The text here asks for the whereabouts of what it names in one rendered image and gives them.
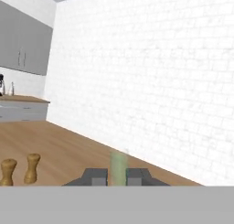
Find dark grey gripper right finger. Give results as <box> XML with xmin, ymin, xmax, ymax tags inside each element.
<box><xmin>125</xmin><ymin>167</ymin><xmax>172</xmax><ymax>187</ymax></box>

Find pale green straw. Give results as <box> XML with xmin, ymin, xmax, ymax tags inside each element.
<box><xmin>110</xmin><ymin>150</ymin><xmax>128</xmax><ymax>187</ymax></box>

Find wooden pepper shaker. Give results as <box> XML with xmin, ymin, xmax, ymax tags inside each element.
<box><xmin>24</xmin><ymin>153</ymin><xmax>41</xmax><ymax>185</ymax></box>

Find grey base cabinets with worktop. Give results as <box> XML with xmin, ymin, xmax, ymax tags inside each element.
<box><xmin>0</xmin><ymin>94</ymin><xmax>51</xmax><ymax>123</ymax></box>

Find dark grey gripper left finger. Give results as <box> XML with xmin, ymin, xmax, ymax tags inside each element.
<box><xmin>62</xmin><ymin>168</ymin><xmax>109</xmax><ymax>187</ymax></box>

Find black coffee machine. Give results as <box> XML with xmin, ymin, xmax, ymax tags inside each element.
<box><xmin>0</xmin><ymin>74</ymin><xmax>6</xmax><ymax>97</ymax></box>

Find wooden salt shaker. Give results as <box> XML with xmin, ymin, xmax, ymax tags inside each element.
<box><xmin>0</xmin><ymin>158</ymin><xmax>18</xmax><ymax>187</ymax></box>

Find grey wall cupboards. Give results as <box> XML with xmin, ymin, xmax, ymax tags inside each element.
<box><xmin>0</xmin><ymin>0</ymin><xmax>54</xmax><ymax>77</ymax></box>

